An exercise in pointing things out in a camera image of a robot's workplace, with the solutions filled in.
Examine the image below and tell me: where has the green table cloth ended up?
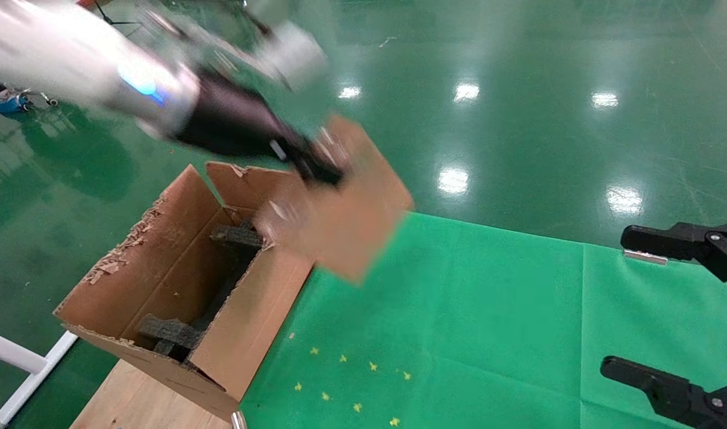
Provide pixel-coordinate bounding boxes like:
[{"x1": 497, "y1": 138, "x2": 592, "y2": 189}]
[{"x1": 238, "y1": 212, "x2": 727, "y2": 429}]

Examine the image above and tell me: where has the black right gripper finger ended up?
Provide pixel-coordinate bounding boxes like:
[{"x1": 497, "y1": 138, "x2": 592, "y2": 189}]
[
  {"x1": 600, "y1": 355, "x2": 727, "y2": 429},
  {"x1": 621, "y1": 220, "x2": 727, "y2": 297}
]

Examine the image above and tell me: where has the blue shoe cover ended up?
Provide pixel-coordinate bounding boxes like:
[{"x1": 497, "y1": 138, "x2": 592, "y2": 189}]
[{"x1": 0, "y1": 95, "x2": 29, "y2": 117}]

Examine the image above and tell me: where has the black foam block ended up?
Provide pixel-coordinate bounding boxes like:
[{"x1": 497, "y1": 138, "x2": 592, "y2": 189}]
[
  {"x1": 210, "y1": 220, "x2": 264, "y2": 250},
  {"x1": 137, "y1": 315, "x2": 206, "y2": 361}
]

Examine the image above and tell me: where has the large open brown carton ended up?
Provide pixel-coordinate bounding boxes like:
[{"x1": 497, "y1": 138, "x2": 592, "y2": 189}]
[{"x1": 54, "y1": 161, "x2": 316, "y2": 422}]

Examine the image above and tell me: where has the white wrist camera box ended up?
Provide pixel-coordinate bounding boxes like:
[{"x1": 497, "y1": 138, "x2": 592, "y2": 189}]
[{"x1": 253, "y1": 21, "x2": 330, "y2": 90}]

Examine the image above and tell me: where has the black tripod stand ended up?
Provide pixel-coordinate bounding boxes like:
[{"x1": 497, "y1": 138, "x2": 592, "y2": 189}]
[{"x1": 98, "y1": 0, "x2": 145, "y2": 29}]

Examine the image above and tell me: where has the white pipe frame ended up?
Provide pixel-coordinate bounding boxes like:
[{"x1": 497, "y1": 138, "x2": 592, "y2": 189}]
[{"x1": 0, "y1": 327, "x2": 79, "y2": 429}]

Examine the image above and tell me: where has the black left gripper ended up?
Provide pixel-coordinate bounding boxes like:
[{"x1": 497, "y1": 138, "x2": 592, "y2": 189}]
[{"x1": 176, "y1": 71, "x2": 345, "y2": 186}]

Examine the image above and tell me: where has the small brown cardboard box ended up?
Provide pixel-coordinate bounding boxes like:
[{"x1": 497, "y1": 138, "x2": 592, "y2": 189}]
[{"x1": 255, "y1": 113, "x2": 414, "y2": 285}]

